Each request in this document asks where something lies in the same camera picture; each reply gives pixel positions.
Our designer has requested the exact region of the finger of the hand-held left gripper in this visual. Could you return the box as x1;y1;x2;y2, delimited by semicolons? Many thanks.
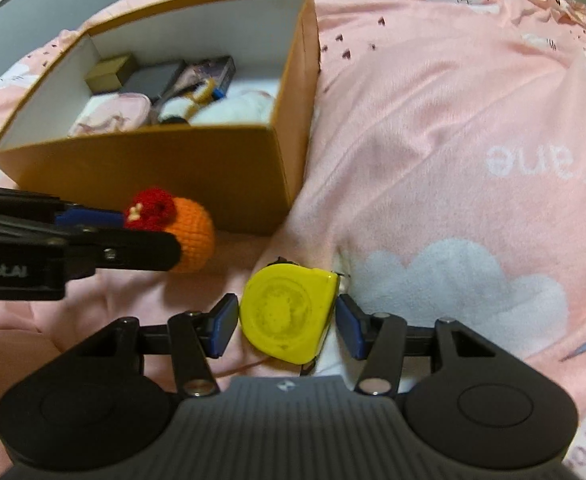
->
64;227;182;282
0;183;129;234

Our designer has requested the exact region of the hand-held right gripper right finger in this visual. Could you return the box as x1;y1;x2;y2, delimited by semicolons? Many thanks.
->
334;294;500;396

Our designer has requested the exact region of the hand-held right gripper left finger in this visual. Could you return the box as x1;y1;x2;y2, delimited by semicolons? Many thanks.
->
86;293;241;398

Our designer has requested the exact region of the yellow tape measure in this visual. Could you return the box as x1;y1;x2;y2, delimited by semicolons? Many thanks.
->
239;256;344;378

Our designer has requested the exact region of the orange and red crochet toy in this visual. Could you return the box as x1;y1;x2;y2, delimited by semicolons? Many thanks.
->
123;187;217;274

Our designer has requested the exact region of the orange cardboard box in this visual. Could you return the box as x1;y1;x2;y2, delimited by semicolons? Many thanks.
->
0;0;322;237

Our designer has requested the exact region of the pink fabric zipper pouch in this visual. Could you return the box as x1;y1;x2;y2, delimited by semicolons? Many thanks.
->
67;92;152;137

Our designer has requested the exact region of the small brown cardboard box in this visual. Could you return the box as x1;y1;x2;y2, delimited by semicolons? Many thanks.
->
84;54;139;95

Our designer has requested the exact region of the flat grey box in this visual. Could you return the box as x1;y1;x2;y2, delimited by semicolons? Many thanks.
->
118;60;187;104

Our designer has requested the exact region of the white plush toy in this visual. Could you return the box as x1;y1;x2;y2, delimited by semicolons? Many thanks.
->
155;79;280;128

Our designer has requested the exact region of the dark printed box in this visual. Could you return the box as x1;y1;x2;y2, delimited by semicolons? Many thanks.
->
150;55;237;111

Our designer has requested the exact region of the pink cloud printed blanket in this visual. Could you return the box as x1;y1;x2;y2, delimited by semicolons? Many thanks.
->
0;0;586;480

